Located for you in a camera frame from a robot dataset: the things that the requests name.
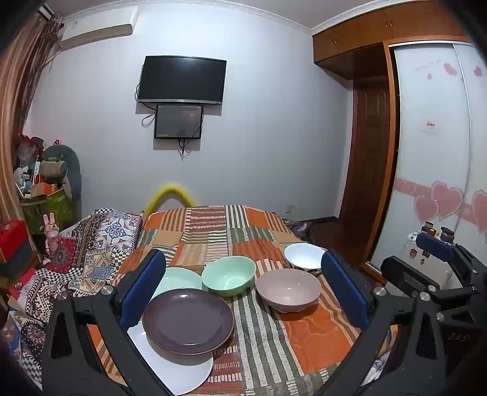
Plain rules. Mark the mint green bowl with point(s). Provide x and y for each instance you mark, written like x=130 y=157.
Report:
x=228 y=276

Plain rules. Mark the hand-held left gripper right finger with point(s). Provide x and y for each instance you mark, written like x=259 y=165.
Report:
x=344 y=289

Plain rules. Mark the striped patchwork blanket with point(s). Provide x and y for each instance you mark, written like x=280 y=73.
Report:
x=266 y=342

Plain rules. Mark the yellow curved object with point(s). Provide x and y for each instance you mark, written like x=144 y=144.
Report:
x=167 y=190

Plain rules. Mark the brown curtain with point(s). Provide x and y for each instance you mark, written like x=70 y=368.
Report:
x=19 y=95

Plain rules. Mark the white mini fridge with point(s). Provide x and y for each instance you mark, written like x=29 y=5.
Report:
x=409 y=247

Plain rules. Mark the white plate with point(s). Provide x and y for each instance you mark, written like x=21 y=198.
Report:
x=182 y=371

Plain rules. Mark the red box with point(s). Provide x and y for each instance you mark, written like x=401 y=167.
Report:
x=13 y=234

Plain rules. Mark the wooden wardrobe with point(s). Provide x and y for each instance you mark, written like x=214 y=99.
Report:
x=430 y=160

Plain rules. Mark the black television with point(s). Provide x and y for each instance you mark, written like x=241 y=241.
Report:
x=182 y=78

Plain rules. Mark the brown plate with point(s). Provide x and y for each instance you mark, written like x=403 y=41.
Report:
x=188 y=321

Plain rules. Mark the small black monitor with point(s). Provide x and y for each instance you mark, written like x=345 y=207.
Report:
x=178 y=121

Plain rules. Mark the mint green plate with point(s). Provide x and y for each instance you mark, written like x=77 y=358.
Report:
x=179 y=280

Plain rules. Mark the white bowl with dark spots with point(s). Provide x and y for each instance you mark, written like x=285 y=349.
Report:
x=304 y=257

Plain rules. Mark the brown wooden door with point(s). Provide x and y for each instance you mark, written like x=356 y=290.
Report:
x=367 y=144

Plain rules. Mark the dark jar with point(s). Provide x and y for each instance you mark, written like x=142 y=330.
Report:
x=428 y=227
x=447 y=234

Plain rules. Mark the grey plush toy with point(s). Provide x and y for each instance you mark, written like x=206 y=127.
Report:
x=62 y=167

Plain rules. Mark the white air conditioner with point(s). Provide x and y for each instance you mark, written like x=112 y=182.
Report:
x=99 y=28

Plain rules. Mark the mauve bowl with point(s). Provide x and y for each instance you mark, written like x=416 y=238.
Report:
x=289 y=289

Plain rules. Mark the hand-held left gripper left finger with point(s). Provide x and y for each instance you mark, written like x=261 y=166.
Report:
x=141 y=289

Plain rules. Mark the pink rabbit toy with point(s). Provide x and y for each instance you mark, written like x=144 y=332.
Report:
x=51 y=232

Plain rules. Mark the green bag with toys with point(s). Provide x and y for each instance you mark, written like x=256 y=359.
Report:
x=49 y=209

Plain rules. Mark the patterned quilt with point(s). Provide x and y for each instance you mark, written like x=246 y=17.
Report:
x=95 y=243

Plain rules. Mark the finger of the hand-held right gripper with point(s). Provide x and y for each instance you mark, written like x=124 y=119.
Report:
x=399 y=276
x=433 y=245

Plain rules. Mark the purple bag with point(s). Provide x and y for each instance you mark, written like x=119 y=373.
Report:
x=300 y=228

